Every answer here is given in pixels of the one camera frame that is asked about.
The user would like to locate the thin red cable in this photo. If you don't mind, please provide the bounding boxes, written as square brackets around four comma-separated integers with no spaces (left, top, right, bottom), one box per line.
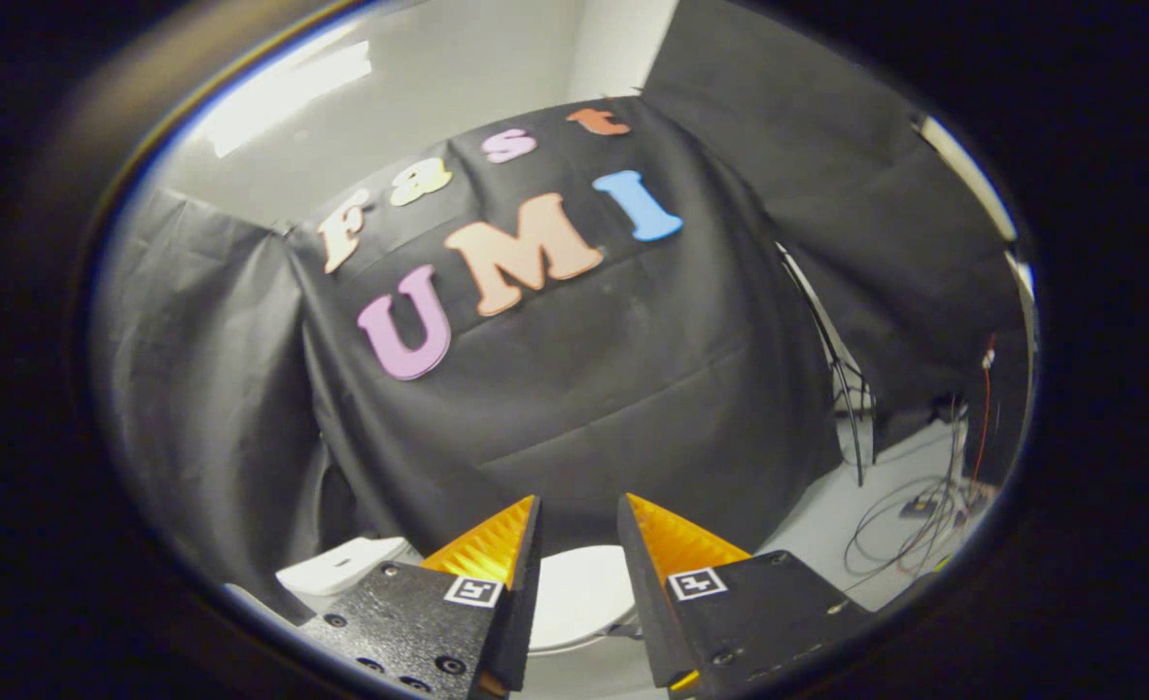
[967,335,999,489]

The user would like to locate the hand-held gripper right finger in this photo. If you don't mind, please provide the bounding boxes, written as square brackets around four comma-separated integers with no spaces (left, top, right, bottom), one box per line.
[617,492,875,700]

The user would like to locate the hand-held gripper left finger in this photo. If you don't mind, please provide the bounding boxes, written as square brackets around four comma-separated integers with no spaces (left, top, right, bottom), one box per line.
[299,494,544,700]

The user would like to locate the white toilet lid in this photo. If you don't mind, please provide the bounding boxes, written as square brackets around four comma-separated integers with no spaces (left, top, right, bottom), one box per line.
[528,544,640,654]

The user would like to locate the white toilet tank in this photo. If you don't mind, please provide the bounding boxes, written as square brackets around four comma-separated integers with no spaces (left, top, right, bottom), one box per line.
[276,537,412,597]

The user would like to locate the tangle of floor cables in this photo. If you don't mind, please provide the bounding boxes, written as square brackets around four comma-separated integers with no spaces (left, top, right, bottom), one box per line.
[843,465,990,586]

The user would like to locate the plain black backdrop cloth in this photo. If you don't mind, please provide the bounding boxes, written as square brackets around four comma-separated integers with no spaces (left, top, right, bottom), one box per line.
[641,0,1028,460]
[98,187,364,625]

